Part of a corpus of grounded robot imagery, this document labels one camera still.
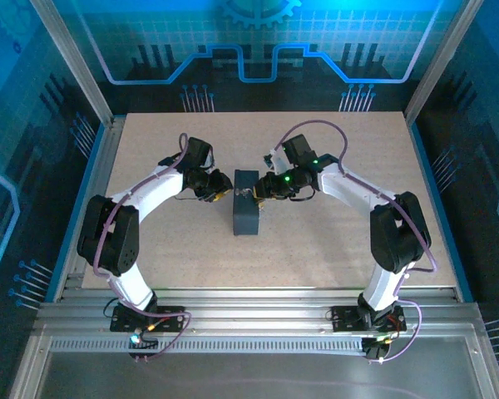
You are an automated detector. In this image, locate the dark grey rectangular block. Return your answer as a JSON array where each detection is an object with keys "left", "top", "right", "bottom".
[{"left": 231, "top": 168, "right": 261, "bottom": 237}]

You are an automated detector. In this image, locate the grey lower tray panel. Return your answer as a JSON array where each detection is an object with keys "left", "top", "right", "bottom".
[{"left": 7, "top": 336, "right": 499, "bottom": 399}]

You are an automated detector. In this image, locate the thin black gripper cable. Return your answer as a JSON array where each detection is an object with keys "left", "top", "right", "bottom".
[
  {"left": 289, "top": 187, "right": 317, "bottom": 203},
  {"left": 174, "top": 191, "right": 205, "bottom": 204}
]

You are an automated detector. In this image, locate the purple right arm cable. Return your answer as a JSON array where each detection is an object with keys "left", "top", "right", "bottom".
[{"left": 274, "top": 119, "right": 438, "bottom": 365}]

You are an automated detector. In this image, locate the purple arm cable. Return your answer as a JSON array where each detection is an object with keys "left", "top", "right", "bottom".
[
  {"left": 274, "top": 119, "right": 438, "bottom": 365},
  {"left": 91, "top": 131, "right": 193, "bottom": 362}
]

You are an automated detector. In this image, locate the aluminium side rail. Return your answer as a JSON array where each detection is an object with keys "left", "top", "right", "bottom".
[{"left": 52, "top": 118, "right": 128, "bottom": 303}]

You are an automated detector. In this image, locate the aluminium frame rail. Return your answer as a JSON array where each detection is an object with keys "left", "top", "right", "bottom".
[{"left": 32, "top": 286, "right": 487, "bottom": 340}]

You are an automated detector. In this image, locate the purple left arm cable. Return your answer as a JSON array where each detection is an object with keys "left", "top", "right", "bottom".
[{"left": 91, "top": 131, "right": 193, "bottom": 362}]

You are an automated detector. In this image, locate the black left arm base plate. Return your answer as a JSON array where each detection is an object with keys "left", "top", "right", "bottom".
[{"left": 110, "top": 303, "right": 187, "bottom": 333}]

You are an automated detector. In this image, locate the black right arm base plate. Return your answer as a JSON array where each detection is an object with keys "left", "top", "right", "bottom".
[{"left": 330, "top": 305, "right": 408, "bottom": 333}]

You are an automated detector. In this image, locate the grey slotted cable duct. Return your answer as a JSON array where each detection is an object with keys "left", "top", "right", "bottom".
[{"left": 49, "top": 337, "right": 367, "bottom": 354}]

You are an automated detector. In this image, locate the blue printed wall panel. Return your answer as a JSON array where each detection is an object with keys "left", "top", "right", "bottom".
[
  {"left": 0, "top": 0, "right": 109, "bottom": 399},
  {"left": 415, "top": 0, "right": 499, "bottom": 375},
  {"left": 52, "top": 0, "right": 462, "bottom": 113}
]

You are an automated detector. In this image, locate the aluminium corner post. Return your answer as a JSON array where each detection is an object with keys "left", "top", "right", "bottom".
[
  {"left": 403, "top": 0, "right": 483, "bottom": 121},
  {"left": 28, "top": 0, "right": 116, "bottom": 126}
]

